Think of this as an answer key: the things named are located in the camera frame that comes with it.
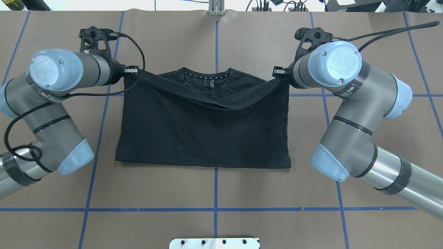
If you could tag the white pedestal column base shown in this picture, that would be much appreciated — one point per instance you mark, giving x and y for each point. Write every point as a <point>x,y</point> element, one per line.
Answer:
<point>215,243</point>

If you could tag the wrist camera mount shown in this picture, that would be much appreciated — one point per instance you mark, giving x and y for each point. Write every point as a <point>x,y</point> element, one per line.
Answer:
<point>95,41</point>
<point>310,39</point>

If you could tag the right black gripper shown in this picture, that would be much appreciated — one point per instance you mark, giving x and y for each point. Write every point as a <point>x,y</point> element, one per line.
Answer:
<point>289,75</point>

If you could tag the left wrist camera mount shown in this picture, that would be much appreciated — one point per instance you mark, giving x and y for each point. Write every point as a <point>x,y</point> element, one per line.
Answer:
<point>95,41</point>

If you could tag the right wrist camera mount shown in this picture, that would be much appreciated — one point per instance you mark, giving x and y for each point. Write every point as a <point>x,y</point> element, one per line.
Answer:
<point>310,39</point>

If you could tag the black water bottle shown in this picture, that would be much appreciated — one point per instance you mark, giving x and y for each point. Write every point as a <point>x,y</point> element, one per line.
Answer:
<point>36,5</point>

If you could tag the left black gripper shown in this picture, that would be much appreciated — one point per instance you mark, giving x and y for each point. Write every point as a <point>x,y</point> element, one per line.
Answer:
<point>117,71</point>

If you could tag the aluminium frame post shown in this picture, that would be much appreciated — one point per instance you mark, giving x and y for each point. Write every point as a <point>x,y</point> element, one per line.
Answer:
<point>216,7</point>

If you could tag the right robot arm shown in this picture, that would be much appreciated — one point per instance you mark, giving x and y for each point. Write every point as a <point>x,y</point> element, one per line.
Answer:
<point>368,95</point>

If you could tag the yellow black bottle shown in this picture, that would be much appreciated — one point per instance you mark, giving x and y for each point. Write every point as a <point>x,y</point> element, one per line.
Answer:
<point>14,5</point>

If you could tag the black graphic t-shirt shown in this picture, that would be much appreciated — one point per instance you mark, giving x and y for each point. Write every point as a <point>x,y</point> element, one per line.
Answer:
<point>184,118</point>

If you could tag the black printer device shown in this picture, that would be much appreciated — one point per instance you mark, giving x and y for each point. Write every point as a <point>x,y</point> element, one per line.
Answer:
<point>353,5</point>

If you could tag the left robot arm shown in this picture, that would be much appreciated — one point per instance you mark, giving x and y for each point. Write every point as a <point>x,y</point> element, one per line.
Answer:
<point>36,97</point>

